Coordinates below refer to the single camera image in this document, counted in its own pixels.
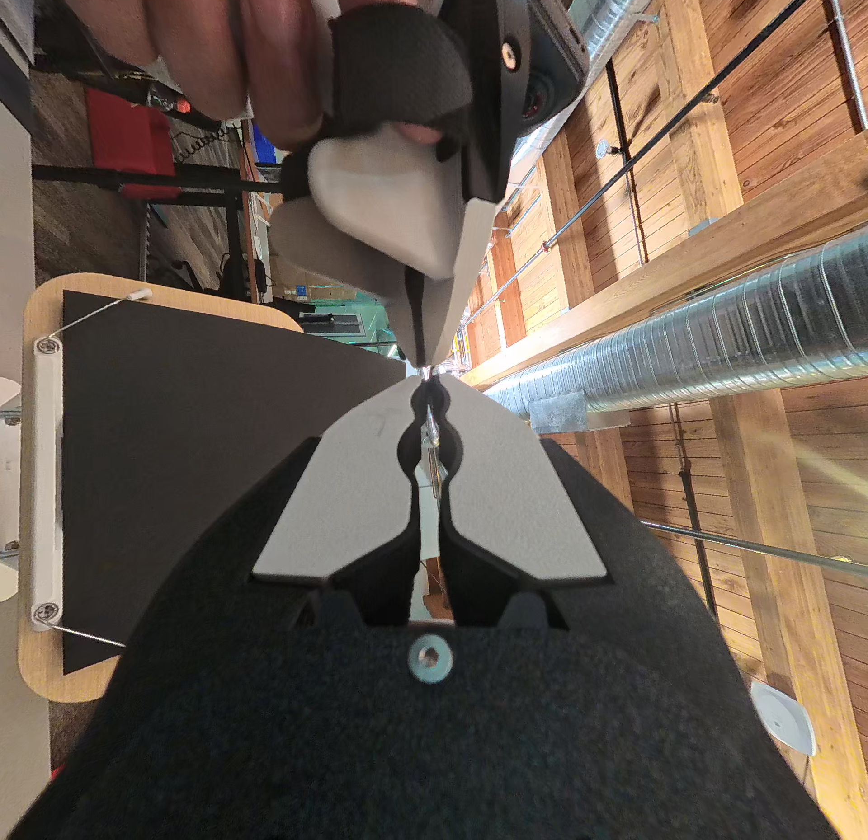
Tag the person's left hand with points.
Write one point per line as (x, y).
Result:
(203, 40)

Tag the white ceiling sensor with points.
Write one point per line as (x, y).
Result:
(783, 718)

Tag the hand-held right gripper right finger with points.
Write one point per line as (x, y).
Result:
(522, 508)

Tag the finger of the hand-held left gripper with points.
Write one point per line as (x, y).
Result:
(475, 243)
(305, 243)

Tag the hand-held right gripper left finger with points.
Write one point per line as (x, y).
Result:
(339, 508)

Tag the red box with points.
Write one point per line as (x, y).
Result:
(129, 142)

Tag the blue parts bin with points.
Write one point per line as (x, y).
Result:
(263, 150)

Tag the metal junction box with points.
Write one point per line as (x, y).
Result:
(557, 413)

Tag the black stand pole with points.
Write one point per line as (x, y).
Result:
(135, 178)

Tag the black board on wooden panel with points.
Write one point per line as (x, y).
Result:
(203, 447)

